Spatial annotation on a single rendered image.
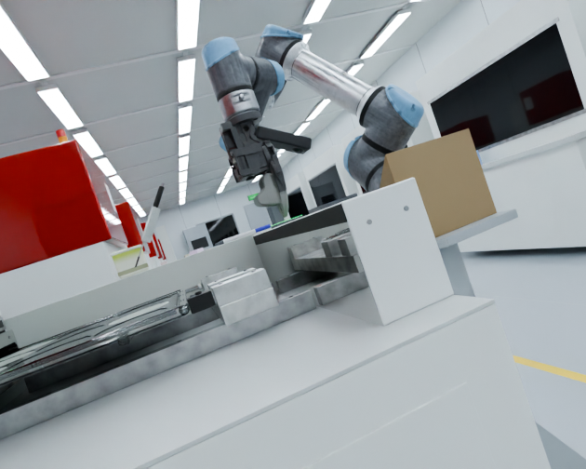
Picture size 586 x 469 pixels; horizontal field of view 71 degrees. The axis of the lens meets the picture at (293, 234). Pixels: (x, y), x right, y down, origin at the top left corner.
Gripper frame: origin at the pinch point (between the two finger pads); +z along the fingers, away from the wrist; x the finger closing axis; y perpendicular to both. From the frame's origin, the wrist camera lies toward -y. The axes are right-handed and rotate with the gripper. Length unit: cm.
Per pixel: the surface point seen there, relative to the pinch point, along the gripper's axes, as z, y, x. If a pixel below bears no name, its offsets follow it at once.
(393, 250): 9.3, 1.8, 40.0
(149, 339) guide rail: 15.1, 33.5, -8.2
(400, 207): 5.1, -0.7, 40.0
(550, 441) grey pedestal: 81, -51, -12
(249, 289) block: 9.7, 15.4, 21.6
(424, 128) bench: -50, -302, -353
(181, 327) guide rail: 15.3, 26.9, -8.1
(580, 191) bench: 51, -256, -149
